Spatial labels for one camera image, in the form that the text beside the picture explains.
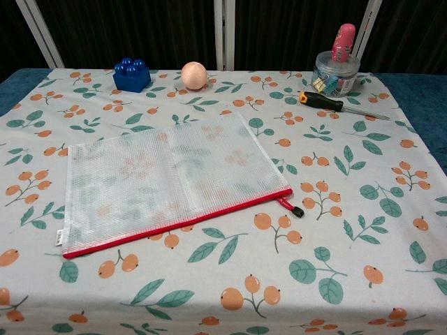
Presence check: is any blue building block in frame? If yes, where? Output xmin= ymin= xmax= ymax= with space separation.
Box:
xmin=112 ymin=57 xmax=152 ymax=94

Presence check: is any blue table mat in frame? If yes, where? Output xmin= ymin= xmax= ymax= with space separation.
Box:
xmin=0 ymin=68 xmax=447 ymax=167

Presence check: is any clear jar of binder clips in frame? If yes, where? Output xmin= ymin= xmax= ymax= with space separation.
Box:
xmin=311 ymin=50 xmax=361 ymax=98

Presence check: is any black orange handled screwdriver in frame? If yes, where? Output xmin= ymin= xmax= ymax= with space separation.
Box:
xmin=299 ymin=91 xmax=391 ymax=121

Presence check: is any white mesh zipper pouch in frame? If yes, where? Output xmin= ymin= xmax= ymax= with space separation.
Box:
xmin=54 ymin=112 xmax=305 ymax=260

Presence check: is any floral fruit print tablecloth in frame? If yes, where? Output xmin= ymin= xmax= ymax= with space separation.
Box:
xmin=0 ymin=68 xmax=447 ymax=335

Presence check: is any peach pink ball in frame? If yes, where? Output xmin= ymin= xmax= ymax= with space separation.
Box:
xmin=180 ymin=61 xmax=210 ymax=92

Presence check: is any white metal frame post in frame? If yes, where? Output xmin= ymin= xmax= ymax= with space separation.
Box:
xmin=351 ymin=0 xmax=383 ymax=57
xmin=213 ymin=0 xmax=236 ymax=71
xmin=15 ymin=0 xmax=65 ymax=69

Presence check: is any pink patterned bottle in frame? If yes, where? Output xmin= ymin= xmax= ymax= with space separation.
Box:
xmin=330 ymin=23 xmax=357 ymax=64

